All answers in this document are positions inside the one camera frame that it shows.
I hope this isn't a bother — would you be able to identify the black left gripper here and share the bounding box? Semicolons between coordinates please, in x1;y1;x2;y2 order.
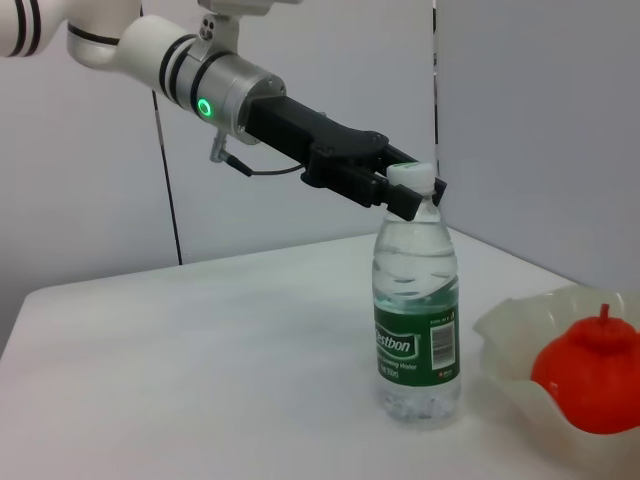
243;96;450;222

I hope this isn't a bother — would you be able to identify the clear green-label water bottle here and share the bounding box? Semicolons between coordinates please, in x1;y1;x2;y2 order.
371;161;464;422

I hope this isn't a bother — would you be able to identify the orange fruit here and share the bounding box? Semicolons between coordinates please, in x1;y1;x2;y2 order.
530;302;640;434

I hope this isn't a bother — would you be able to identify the pale green glass fruit plate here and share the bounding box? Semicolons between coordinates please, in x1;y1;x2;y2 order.
471;284;640;469

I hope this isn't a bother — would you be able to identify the black cable with angled plug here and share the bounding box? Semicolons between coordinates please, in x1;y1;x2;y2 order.
207;129;313;178

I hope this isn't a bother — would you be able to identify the left wrist camera housing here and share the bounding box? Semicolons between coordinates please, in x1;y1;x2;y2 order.
192;0;307;62

